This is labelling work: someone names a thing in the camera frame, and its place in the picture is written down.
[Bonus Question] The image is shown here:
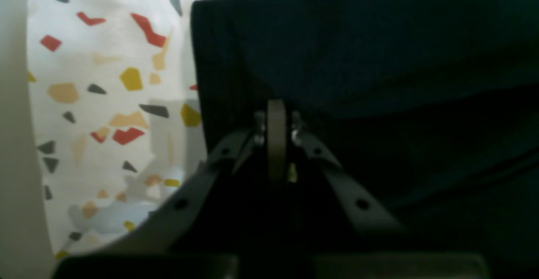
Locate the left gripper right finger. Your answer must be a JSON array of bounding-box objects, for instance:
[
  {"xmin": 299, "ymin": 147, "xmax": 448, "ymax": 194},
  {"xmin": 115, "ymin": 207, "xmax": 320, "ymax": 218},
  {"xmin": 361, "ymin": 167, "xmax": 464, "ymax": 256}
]
[{"xmin": 277, "ymin": 100, "xmax": 489, "ymax": 279}]

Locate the terrazzo patterned tablecloth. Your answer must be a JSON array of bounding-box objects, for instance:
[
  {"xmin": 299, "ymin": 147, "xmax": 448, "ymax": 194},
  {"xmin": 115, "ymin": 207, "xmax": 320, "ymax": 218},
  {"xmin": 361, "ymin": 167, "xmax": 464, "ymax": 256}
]
[{"xmin": 27, "ymin": 0, "xmax": 206, "ymax": 260}]

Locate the black t-shirt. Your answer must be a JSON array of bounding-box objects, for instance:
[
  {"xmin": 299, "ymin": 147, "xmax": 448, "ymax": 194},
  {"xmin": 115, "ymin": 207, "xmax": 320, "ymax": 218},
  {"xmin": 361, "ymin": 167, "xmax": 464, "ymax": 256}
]
[{"xmin": 190, "ymin": 0, "xmax": 539, "ymax": 278}]

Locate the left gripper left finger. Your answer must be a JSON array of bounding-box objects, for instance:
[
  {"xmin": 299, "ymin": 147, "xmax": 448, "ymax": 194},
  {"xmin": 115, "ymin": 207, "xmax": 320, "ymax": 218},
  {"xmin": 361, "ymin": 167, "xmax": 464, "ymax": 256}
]
[{"xmin": 53, "ymin": 100, "xmax": 278, "ymax": 279}]

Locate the white left panel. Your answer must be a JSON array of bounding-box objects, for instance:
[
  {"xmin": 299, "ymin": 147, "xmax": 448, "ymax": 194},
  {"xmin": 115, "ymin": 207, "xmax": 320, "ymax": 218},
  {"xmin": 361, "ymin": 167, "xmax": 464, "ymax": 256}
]
[{"xmin": 0, "ymin": 0, "xmax": 55, "ymax": 279}]

